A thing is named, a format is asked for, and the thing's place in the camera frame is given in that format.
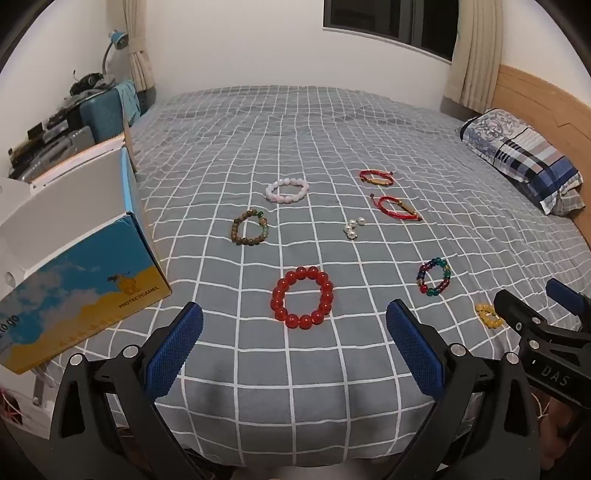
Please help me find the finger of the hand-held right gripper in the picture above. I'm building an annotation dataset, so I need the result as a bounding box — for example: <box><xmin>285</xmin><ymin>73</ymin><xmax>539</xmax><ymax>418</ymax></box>
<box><xmin>493</xmin><ymin>290</ymin><xmax>551</xmax><ymax>352</ymax></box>
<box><xmin>546</xmin><ymin>278</ymin><xmax>591</xmax><ymax>334</ymax></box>

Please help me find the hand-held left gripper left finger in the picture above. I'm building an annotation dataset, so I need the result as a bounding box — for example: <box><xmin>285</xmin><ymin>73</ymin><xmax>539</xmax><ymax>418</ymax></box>
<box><xmin>50</xmin><ymin>302</ymin><xmax>205</xmax><ymax>480</ymax></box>

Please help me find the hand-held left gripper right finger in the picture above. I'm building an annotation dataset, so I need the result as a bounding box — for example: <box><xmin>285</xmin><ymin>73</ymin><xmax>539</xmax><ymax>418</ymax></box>
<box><xmin>385</xmin><ymin>299</ymin><xmax>539</xmax><ymax>480</ymax></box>

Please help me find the yellow bead bracelet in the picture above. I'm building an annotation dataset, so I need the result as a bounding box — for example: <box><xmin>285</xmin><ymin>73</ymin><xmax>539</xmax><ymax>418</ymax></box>
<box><xmin>475</xmin><ymin>303</ymin><xmax>504</xmax><ymax>329</ymax></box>

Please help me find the blue and yellow cardboard box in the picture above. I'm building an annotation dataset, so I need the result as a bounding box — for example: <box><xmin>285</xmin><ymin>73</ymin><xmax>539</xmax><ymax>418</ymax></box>
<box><xmin>0</xmin><ymin>111</ymin><xmax>172</xmax><ymax>376</ymax></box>

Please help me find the red bead bracelet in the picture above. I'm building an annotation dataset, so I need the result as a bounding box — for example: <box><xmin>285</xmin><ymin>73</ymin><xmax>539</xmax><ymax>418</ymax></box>
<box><xmin>271</xmin><ymin>266</ymin><xmax>334</xmax><ymax>329</ymax></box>

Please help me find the red cord bracelet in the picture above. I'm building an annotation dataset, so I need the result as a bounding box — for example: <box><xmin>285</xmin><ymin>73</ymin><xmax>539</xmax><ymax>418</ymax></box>
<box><xmin>372</xmin><ymin>194</ymin><xmax>423</xmax><ymax>222</ymax></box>
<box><xmin>359</xmin><ymin>169</ymin><xmax>396</xmax><ymax>188</ymax></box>

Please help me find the person's right hand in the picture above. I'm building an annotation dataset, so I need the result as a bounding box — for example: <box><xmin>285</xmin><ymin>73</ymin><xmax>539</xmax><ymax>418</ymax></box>
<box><xmin>538</xmin><ymin>413</ymin><xmax>578</xmax><ymax>467</ymax></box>

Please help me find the patterned blue plaid pillow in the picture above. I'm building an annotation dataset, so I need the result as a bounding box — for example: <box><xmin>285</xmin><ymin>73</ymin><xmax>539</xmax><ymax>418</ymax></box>
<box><xmin>456</xmin><ymin>108</ymin><xmax>585</xmax><ymax>216</ymax></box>

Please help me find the wooden headboard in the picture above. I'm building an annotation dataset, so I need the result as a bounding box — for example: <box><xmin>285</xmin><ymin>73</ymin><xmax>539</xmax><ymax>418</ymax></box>
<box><xmin>489</xmin><ymin>65</ymin><xmax>591</xmax><ymax>259</ymax></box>

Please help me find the grey checked bedsheet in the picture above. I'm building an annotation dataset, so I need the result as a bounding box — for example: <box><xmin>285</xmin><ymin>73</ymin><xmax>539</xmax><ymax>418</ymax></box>
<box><xmin>41</xmin><ymin>85</ymin><xmax>591</xmax><ymax>480</ymax></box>

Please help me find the silver hard case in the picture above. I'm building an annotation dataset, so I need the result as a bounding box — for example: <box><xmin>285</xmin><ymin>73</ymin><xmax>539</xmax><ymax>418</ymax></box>
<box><xmin>8</xmin><ymin>124</ymin><xmax>95</xmax><ymax>182</ymax></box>

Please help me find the teal suitcase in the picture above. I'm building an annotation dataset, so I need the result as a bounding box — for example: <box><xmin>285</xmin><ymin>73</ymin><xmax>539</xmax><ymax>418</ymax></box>
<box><xmin>79</xmin><ymin>88</ymin><xmax>141</xmax><ymax>145</ymax></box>

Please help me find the beige curtain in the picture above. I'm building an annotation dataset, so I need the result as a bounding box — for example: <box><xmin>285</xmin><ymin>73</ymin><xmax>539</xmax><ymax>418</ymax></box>
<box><xmin>447</xmin><ymin>0</ymin><xmax>505</xmax><ymax>114</ymax></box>
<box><xmin>122</xmin><ymin>0</ymin><xmax>160</xmax><ymax>116</ymax></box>

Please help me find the teal cloth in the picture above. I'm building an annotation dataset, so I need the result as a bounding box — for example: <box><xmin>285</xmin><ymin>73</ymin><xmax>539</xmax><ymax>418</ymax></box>
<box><xmin>115</xmin><ymin>80</ymin><xmax>143</xmax><ymax>121</ymax></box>

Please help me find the dark clutter pile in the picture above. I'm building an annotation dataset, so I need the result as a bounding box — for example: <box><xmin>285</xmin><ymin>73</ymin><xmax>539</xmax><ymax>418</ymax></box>
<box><xmin>68</xmin><ymin>70</ymin><xmax>117</xmax><ymax>99</ymax></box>

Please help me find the dark window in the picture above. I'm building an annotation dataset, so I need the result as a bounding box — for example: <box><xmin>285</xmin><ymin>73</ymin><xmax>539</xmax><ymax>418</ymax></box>
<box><xmin>323</xmin><ymin>0</ymin><xmax>461</xmax><ymax>62</ymax></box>

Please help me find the blue desk lamp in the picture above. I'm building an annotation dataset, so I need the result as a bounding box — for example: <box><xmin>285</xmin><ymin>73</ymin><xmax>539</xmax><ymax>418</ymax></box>
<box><xmin>102</xmin><ymin>28</ymin><xmax>131</xmax><ymax>78</ymax></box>

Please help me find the multicoloured glass bead bracelet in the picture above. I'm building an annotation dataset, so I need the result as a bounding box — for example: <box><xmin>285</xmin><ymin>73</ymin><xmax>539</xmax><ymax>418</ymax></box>
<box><xmin>417</xmin><ymin>258</ymin><xmax>452</xmax><ymax>297</ymax></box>

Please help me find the brown wooden bead bracelet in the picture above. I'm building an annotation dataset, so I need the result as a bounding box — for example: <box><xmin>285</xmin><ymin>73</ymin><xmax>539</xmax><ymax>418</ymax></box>
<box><xmin>231</xmin><ymin>209</ymin><xmax>270</xmax><ymax>247</ymax></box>

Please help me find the pink bead bracelet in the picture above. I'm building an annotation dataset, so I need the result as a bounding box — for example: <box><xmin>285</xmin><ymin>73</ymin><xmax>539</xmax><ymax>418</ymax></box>
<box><xmin>265</xmin><ymin>178</ymin><xmax>310</xmax><ymax>205</ymax></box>

